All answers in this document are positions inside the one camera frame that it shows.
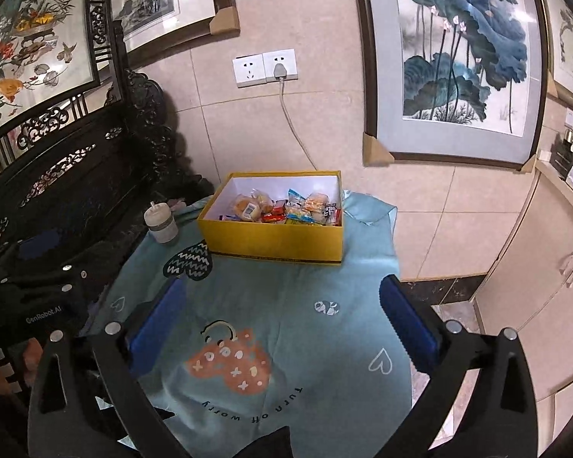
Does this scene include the white lidded cup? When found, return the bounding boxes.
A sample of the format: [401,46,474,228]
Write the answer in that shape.
[144,202,178,245]

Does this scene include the white cabinet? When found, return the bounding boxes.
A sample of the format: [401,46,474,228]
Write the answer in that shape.
[473,157,573,440]

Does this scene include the grey plug with cable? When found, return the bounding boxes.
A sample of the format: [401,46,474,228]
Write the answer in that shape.
[271,63,318,171]

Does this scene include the person's left hand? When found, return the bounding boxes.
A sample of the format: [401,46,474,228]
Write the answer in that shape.
[0,337,46,396]

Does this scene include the flower painted panel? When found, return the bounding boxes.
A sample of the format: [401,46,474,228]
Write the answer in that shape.
[0,0,101,125]

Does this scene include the yellow cardboard box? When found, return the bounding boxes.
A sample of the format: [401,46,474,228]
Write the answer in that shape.
[197,169,345,264]

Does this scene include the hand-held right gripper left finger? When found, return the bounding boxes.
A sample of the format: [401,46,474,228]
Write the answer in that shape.
[28,276,193,458]

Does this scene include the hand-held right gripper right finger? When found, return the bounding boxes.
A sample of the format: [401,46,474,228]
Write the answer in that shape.
[379,273,551,458]

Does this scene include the teal printed tablecloth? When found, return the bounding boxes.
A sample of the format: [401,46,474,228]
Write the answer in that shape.
[83,191,414,458]

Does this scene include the long red biscuit packet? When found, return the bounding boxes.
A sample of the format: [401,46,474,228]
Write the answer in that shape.
[260,199,288,224]

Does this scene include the white wall socket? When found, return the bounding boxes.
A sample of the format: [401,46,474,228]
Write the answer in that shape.
[262,49,299,82]
[232,55,267,89]

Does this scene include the framed lotus painting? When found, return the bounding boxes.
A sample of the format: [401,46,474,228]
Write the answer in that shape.
[351,0,551,171]

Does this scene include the bread slices orange packet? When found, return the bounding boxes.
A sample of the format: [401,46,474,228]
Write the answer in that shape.
[304,192,329,224]

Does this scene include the small dark box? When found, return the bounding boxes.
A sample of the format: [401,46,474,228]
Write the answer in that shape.
[551,126,573,178]

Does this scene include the bun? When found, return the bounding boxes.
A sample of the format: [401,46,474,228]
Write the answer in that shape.
[233,193,263,223]

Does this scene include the yellow snack packet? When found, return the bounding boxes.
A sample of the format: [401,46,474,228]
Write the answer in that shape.
[285,205,316,224]

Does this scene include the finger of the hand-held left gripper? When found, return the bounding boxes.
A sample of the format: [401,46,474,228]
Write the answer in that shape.
[0,229,65,275]
[0,260,108,302]

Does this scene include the dark carved wooden bench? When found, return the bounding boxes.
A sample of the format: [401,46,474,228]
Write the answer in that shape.
[0,0,215,325]

